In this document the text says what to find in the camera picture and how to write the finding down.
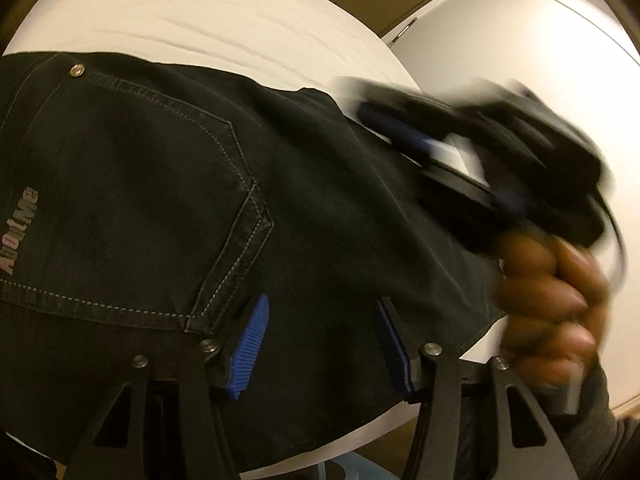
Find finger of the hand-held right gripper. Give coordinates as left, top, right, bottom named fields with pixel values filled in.
left=334, top=76, right=458, bottom=167

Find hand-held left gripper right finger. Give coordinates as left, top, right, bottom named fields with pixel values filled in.
left=376, top=297, right=581, bottom=480

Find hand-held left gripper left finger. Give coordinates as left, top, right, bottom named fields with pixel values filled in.
left=59, top=294, right=271, bottom=480

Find black denim pants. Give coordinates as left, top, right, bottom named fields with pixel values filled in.
left=0, top=52, right=506, bottom=480

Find person's right forearm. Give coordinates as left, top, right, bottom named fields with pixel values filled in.
left=545, top=360, right=640, bottom=480

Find person's right hand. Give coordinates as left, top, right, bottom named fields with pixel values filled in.
left=492, top=232, right=613, bottom=401

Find door handle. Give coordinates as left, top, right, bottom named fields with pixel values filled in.
left=386, top=18, right=418, bottom=47

